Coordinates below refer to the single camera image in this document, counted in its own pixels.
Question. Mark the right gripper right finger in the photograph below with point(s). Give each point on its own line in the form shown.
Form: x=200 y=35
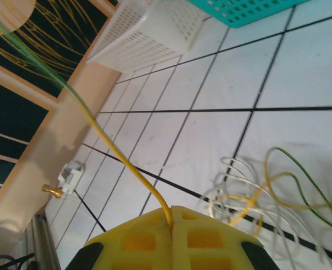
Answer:
x=210 y=247

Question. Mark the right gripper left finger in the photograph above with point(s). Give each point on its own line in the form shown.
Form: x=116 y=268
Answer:
x=137 y=247

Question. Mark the clear white plastic block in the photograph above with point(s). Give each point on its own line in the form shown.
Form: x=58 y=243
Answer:
x=70 y=177

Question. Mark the small brass fitting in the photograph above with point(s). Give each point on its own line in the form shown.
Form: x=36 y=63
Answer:
x=53 y=191

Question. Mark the white plastic mesh basket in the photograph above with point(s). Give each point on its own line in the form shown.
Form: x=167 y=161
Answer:
x=143 y=42

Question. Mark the teal plastic mesh basket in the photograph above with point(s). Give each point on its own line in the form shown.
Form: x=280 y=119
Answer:
x=244 y=11

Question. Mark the aluminium mounting rail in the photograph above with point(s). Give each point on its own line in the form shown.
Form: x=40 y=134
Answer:
x=43 y=242

